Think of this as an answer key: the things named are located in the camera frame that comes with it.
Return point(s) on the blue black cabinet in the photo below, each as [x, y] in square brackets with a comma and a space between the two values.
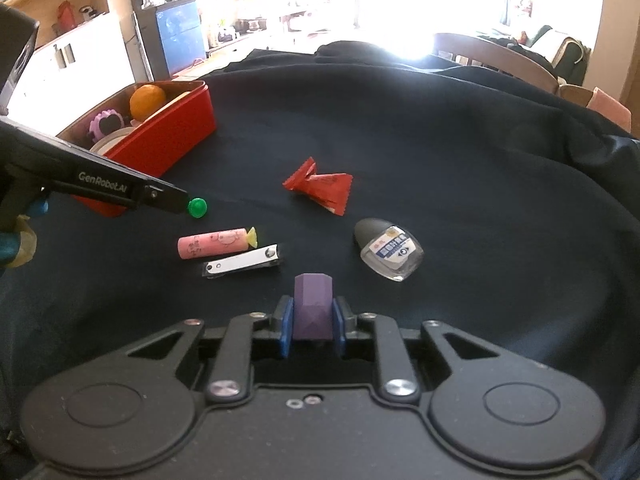
[170, 36]

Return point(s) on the silver nail clipper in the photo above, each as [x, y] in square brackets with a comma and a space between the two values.
[262, 257]

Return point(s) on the pink cloth on chair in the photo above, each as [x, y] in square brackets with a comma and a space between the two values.
[611, 109]

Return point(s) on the pink candy tube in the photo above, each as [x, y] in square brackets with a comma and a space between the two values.
[219, 243]

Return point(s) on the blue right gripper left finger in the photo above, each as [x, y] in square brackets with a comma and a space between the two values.
[282, 324]

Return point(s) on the white sideboard cabinet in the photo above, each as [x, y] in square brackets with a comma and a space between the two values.
[70, 75]

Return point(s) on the teal sofa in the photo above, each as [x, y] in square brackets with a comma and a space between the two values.
[564, 56]

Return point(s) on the purple spiky toy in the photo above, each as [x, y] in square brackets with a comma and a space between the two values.
[104, 123]

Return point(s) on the dark navy table cloth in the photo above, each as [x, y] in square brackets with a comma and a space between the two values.
[511, 352]

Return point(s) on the red rectangular tin box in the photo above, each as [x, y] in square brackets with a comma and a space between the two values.
[157, 144]

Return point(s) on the purple faceted block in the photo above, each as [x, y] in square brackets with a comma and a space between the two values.
[312, 314]

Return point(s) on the orange tangerine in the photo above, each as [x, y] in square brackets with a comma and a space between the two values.
[145, 101]

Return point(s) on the clear bottle black cap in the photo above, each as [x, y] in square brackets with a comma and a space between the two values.
[388, 249]

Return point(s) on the green push pin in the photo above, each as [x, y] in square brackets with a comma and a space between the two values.
[197, 207]

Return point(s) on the blue gloved hand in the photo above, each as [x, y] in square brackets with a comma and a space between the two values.
[19, 244]

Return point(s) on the round metal jar lid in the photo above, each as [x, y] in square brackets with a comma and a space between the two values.
[111, 140]

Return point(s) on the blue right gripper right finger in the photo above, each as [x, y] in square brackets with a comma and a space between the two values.
[343, 323]

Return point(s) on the wooden chair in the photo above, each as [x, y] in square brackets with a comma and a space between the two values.
[509, 62]

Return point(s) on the red folded paper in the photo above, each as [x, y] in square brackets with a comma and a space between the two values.
[331, 191]

